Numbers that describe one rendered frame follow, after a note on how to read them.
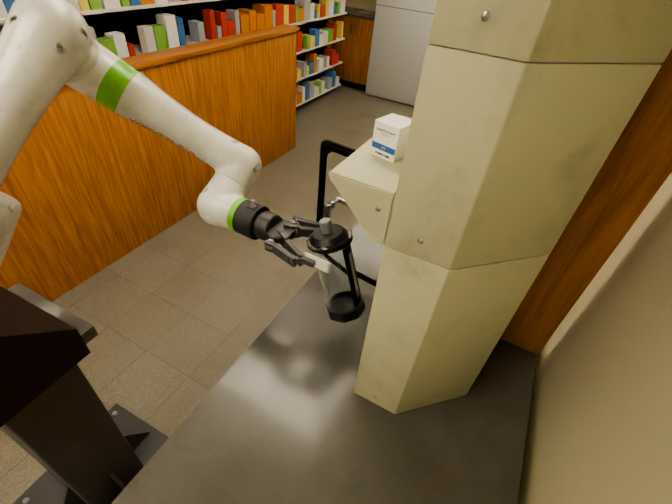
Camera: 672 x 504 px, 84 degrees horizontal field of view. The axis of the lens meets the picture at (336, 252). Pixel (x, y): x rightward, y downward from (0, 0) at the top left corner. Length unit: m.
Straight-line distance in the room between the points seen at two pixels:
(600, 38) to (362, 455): 0.82
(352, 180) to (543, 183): 0.27
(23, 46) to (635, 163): 1.12
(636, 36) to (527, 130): 0.14
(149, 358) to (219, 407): 1.35
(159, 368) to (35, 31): 1.69
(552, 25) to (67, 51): 0.79
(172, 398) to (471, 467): 1.52
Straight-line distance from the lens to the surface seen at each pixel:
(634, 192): 0.94
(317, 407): 0.96
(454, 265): 0.61
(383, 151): 0.66
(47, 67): 0.92
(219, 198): 1.01
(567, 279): 1.05
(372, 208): 0.60
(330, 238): 0.84
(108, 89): 1.06
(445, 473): 0.96
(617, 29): 0.55
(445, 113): 0.51
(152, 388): 2.19
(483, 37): 0.49
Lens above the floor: 1.80
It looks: 40 degrees down
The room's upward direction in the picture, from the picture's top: 6 degrees clockwise
